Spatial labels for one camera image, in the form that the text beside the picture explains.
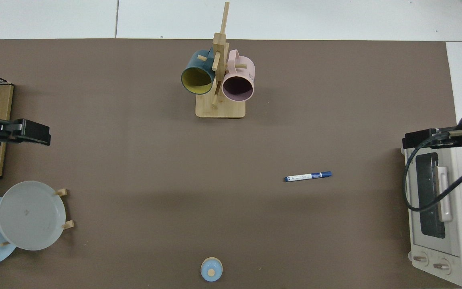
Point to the blue and white marker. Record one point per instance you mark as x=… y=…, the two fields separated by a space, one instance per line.
x=307 y=176

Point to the pale toaster oven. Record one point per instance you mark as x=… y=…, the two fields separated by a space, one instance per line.
x=461 y=224

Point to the grey plate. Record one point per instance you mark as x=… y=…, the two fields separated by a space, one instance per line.
x=30 y=216

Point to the wooden plate rack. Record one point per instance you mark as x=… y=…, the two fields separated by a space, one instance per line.
x=68 y=224

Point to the brown table cloth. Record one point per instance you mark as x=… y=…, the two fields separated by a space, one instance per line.
x=134 y=180

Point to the dark teal cup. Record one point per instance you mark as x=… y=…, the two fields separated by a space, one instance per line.
x=194 y=66

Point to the pink cup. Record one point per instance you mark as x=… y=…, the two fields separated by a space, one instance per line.
x=244 y=68

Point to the wooden cup stand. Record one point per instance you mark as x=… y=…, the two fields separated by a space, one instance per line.
x=219 y=110

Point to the small blue round thing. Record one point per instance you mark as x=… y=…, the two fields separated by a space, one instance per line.
x=211 y=269

